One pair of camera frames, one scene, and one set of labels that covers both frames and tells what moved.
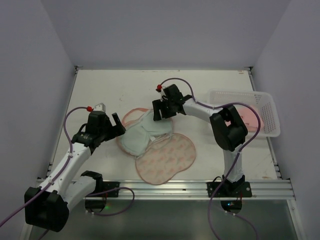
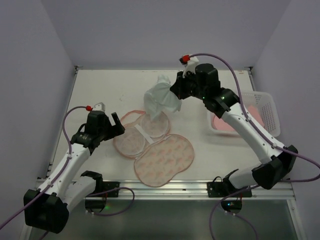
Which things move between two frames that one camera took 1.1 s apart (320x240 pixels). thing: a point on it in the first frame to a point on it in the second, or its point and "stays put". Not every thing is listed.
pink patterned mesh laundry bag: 166,157 stays put
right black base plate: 230,189 stays put
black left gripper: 111,128 stays put
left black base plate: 108,186 stays put
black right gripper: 164,107 to 180,85
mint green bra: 135,139 to 160,98
